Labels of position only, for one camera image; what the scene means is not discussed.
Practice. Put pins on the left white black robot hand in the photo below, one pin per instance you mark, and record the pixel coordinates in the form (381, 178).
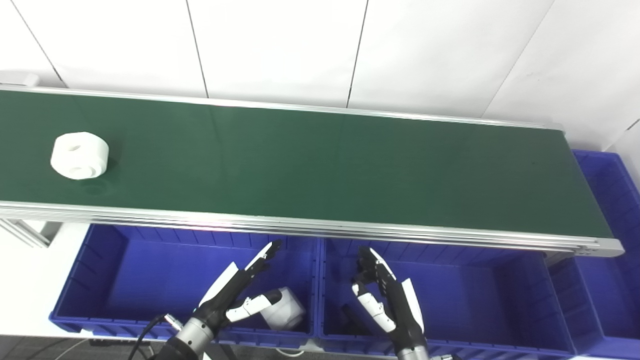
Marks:
(225, 295)

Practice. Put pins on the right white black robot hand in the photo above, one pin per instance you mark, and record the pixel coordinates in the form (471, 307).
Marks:
(395, 305)

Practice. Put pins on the white cylindrical plastic part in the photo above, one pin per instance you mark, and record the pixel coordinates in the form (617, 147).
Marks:
(80, 156)
(287, 311)

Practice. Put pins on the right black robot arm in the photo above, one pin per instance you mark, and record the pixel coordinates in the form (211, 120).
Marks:
(415, 354)

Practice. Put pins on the blue plastic bin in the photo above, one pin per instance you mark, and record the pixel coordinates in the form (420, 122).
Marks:
(465, 295)
(150, 280)
(610, 280)

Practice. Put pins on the green conveyor belt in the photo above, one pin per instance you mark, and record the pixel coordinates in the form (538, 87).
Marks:
(320, 165)
(300, 226)

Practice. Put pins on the aluminium conveyor support leg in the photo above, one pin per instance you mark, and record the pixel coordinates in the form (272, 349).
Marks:
(25, 232)

